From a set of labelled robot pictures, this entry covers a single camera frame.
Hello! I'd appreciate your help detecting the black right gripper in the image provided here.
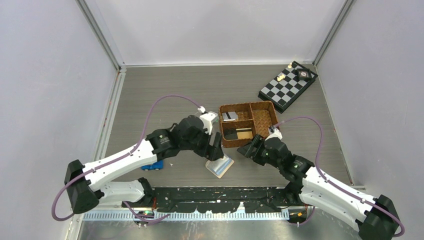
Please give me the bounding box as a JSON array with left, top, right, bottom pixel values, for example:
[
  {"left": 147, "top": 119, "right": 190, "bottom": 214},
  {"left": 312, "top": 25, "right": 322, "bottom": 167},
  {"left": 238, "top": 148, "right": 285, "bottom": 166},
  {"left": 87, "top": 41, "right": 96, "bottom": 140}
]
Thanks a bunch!
[{"left": 237, "top": 133, "right": 282, "bottom": 170}]

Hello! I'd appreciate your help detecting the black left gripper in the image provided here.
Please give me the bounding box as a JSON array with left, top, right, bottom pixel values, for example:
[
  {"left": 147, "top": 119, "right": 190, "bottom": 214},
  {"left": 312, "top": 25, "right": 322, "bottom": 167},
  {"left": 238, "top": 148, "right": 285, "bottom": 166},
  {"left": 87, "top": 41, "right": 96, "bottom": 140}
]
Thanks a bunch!
[{"left": 180, "top": 126, "right": 223, "bottom": 161}]

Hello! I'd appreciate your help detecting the beige leather card holder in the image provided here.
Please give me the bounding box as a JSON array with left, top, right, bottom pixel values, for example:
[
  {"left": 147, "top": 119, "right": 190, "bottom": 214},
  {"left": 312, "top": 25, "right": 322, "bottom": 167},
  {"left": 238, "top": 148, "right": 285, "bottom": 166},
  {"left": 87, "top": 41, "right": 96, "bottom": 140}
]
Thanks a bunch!
[{"left": 205, "top": 155, "right": 234, "bottom": 179}]

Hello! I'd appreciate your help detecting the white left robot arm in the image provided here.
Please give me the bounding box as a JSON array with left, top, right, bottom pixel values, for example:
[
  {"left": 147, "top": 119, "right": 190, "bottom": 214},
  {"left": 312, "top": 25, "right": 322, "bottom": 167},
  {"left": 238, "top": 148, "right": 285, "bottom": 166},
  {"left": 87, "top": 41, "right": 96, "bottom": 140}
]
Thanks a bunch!
[{"left": 64, "top": 112, "right": 225, "bottom": 214}]

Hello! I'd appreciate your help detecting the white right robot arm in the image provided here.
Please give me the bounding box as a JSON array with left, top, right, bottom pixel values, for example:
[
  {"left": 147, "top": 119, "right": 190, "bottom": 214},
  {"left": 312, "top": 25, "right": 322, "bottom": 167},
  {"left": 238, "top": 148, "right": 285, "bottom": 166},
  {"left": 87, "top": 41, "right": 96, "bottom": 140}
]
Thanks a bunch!
[{"left": 237, "top": 135, "right": 400, "bottom": 240}]

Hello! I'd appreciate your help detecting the woven wicker divided basket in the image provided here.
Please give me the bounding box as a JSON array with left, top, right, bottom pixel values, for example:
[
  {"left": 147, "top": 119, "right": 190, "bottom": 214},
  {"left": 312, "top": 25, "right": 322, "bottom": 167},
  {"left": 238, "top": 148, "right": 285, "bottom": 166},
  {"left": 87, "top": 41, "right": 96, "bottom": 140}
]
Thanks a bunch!
[{"left": 218, "top": 101, "right": 278, "bottom": 148}]

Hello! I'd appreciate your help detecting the blue yellow toy car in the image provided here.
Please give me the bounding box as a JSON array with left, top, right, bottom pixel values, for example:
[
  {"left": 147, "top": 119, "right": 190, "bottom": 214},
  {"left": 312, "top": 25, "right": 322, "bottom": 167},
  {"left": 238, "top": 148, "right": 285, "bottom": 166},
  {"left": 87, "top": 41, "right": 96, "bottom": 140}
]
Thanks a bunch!
[{"left": 141, "top": 160, "right": 164, "bottom": 171}]

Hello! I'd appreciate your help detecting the black white chessboard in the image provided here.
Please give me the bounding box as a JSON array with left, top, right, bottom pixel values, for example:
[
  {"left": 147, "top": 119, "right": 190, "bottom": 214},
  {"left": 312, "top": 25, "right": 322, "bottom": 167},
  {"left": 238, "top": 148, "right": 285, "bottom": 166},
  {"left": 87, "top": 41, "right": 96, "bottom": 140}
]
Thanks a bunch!
[{"left": 258, "top": 61, "right": 318, "bottom": 114}]

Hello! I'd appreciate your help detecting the small black square box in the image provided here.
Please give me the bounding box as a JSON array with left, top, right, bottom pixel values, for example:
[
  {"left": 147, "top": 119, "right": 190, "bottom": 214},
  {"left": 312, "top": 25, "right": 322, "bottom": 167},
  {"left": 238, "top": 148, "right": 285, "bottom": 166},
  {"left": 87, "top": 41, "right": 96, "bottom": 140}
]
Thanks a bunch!
[{"left": 296, "top": 68, "right": 313, "bottom": 82}]

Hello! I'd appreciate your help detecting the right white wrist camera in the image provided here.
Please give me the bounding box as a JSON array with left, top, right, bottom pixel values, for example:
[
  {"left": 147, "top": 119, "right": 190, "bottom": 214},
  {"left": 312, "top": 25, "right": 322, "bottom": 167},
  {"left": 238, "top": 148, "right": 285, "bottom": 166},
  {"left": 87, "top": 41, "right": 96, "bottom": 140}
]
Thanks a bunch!
[{"left": 266, "top": 126, "right": 283, "bottom": 141}]

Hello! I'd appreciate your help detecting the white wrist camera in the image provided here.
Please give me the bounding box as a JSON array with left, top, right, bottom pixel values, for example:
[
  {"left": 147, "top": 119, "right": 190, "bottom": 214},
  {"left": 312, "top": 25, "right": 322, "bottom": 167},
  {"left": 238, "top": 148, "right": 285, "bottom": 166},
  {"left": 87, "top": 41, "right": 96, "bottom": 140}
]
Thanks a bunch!
[
  {"left": 199, "top": 111, "right": 219, "bottom": 135},
  {"left": 266, "top": 126, "right": 283, "bottom": 141}
]

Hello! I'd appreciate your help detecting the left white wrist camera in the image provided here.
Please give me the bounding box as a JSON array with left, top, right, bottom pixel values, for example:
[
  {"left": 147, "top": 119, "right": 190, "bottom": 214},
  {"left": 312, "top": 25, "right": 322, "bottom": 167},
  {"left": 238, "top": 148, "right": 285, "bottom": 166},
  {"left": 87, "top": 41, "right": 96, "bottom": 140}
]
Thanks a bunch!
[{"left": 199, "top": 111, "right": 219, "bottom": 135}]

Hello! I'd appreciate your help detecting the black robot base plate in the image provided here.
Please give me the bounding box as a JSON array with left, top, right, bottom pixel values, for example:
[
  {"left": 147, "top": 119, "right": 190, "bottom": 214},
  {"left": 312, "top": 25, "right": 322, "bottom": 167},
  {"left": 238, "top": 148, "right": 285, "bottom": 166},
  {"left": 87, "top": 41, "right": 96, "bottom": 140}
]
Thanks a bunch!
[{"left": 128, "top": 186, "right": 306, "bottom": 214}]

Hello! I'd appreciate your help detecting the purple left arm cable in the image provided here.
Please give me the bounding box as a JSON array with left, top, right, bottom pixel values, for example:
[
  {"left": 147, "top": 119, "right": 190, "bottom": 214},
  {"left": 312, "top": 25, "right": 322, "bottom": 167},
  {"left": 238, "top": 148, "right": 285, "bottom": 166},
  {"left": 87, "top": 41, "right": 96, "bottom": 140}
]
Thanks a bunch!
[{"left": 51, "top": 94, "right": 205, "bottom": 228}]

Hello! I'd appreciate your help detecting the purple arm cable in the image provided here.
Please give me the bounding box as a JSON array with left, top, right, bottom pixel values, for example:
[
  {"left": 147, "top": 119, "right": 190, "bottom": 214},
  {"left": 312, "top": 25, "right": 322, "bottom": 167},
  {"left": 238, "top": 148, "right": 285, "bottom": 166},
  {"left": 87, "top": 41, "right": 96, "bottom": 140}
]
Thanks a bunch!
[
  {"left": 51, "top": 94, "right": 205, "bottom": 228},
  {"left": 271, "top": 115, "right": 406, "bottom": 238}
]

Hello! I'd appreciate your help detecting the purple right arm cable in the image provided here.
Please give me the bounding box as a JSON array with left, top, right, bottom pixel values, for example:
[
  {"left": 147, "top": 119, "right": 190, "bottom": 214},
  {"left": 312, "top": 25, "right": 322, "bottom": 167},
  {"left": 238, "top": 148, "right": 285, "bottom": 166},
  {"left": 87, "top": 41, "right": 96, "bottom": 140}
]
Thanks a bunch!
[{"left": 271, "top": 115, "right": 406, "bottom": 238}]

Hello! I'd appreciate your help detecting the aluminium frame rail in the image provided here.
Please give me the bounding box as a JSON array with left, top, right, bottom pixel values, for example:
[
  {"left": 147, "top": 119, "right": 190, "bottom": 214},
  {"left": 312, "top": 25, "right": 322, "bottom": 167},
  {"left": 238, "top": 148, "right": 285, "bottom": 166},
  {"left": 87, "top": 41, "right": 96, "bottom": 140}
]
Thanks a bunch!
[{"left": 76, "top": 0, "right": 127, "bottom": 162}]

